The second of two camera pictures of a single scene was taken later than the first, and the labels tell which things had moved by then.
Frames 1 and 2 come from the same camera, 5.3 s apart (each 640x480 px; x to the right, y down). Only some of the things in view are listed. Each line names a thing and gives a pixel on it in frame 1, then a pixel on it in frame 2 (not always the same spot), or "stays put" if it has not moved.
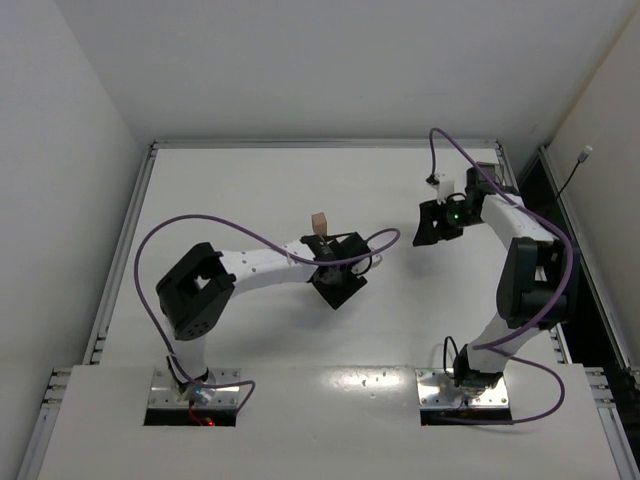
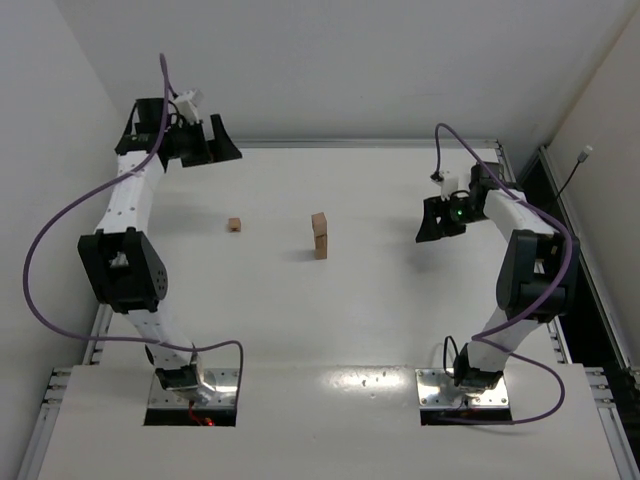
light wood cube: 319,223 stays put
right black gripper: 431,223 stays put
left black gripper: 341,288 -> 198,145
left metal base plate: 163,395 stays put
